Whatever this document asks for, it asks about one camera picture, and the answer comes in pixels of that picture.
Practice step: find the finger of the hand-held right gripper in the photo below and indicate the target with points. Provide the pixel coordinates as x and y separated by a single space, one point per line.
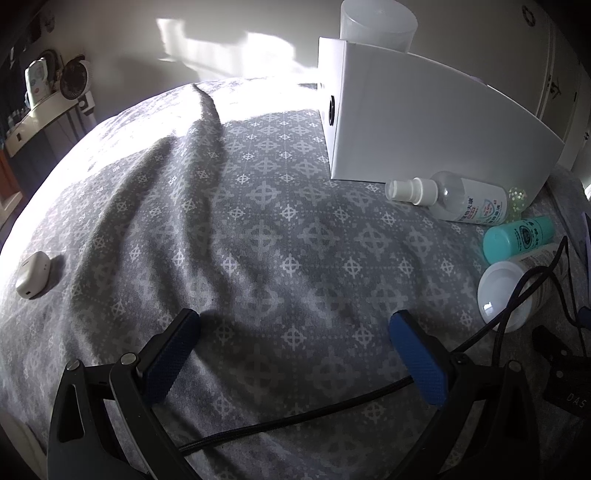
549 341

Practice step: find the clear spray bottle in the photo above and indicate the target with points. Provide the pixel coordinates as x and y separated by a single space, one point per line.
461 198

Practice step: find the white jar with lid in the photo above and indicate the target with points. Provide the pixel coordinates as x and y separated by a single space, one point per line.
501 286

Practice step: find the white cabinet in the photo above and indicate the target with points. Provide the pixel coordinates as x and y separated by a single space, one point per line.
554 46

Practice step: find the grey patterned bedsheet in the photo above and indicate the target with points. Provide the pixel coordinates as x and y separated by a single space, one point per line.
231 230

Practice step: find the white storage box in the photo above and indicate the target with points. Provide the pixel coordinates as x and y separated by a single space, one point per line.
415 115

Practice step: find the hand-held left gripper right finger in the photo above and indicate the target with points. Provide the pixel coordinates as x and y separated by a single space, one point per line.
415 364

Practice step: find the white earbud case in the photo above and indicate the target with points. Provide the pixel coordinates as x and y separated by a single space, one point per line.
32 277

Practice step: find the white wall shelf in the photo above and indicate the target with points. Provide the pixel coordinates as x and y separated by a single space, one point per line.
41 120

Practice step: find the translucent plastic cup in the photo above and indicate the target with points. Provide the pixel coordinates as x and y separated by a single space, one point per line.
374 23

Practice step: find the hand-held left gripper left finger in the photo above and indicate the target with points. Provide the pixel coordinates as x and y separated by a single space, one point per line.
170 357

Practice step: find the small desk fan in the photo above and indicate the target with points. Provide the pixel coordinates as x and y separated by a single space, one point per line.
74 78

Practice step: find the small teal bottle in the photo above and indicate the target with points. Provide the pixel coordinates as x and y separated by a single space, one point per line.
517 237

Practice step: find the brown wooden furniture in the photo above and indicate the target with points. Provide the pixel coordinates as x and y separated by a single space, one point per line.
7 184

